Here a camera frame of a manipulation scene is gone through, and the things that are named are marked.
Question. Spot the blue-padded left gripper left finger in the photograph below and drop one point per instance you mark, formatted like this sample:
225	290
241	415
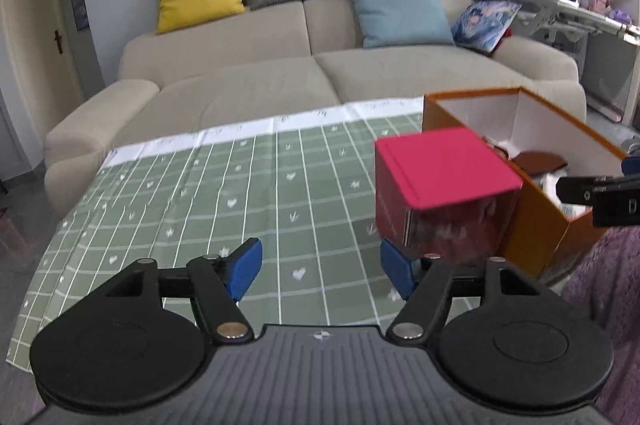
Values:
235	272

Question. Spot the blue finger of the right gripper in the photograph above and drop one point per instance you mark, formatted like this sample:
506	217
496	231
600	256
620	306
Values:
630	166

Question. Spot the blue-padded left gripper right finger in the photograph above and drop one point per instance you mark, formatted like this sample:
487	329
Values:
404	272

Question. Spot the dark red cloth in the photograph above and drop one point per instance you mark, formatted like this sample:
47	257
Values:
538	163

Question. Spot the red box lid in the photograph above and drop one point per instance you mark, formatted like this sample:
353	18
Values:
443	192

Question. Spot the purple fluffy sleeve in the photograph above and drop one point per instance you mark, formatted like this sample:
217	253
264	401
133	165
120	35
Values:
605	286

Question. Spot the orange cardboard box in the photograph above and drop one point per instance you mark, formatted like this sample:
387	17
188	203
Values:
541	240

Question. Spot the green checkered tablecloth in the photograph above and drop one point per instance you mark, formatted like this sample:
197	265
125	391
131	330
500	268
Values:
302	184

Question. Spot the cluttered grey desk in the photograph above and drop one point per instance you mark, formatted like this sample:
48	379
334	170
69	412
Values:
565	0

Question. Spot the beige fabric sofa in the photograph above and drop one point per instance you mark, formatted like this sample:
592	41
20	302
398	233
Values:
277	60

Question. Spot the anime print cushion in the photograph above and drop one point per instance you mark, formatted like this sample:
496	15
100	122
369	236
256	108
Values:
482	25

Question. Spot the light blue cushion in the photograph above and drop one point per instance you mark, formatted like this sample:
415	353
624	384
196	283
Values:
388	23

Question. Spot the wooden door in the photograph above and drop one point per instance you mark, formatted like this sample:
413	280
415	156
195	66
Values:
39	81

